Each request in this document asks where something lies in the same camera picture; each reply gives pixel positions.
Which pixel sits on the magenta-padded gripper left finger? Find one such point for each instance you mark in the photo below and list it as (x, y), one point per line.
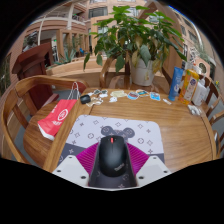
(71, 170)

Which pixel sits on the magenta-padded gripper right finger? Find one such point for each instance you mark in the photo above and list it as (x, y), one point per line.
(153, 170)

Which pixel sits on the black computer mouse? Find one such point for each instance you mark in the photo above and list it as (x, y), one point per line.
(112, 156)

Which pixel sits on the grey patterned mouse pad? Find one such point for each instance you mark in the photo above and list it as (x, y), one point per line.
(90, 131)

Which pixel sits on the wooden armchair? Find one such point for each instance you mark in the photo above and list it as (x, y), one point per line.
(104, 71)
(210, 96)
(36, 140)
(218, 143)

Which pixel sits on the red paper bag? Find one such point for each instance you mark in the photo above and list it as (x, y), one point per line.
(56, 118)

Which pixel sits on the small white tag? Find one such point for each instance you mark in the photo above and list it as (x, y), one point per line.
(167, 101)

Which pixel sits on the beige cutout sticker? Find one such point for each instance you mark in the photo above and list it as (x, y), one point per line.
(95, 101)

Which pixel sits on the small black pouch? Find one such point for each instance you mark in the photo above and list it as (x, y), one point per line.
(85, 99)

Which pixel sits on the clear plastic packet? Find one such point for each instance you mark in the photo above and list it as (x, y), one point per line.
(194, 110)

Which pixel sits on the round blue sticker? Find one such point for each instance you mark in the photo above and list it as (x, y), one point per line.
(133, 96)

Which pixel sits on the colourful sticker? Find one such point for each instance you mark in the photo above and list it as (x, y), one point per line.
(142, 93)

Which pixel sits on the small white sticker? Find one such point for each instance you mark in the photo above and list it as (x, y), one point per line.
(113, 99)

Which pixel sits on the cream rectangular sticker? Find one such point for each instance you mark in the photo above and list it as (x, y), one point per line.
(119, 94)

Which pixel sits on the blue tube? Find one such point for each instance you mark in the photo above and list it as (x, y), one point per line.
(175, 85)

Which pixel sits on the white pump bottle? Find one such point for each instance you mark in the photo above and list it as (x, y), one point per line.
(201, 95)

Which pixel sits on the yellow liquid bottle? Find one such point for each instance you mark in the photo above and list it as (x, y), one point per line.
(188, 87)

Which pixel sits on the wooden planter bench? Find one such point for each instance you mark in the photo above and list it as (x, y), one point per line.
(73, 73)

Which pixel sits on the spiky green agave plant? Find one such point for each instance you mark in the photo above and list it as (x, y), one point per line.
(65, 57)

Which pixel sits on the white stone statue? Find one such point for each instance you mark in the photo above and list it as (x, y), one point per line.
(193, 54)

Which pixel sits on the dark bust statue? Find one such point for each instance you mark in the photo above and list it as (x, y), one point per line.
(30, 42)

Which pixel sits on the green potted plant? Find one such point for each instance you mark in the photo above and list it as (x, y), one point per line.
(140, 36)

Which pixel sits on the dark red wooden pedestal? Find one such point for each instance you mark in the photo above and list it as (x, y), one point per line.
(33, 63)

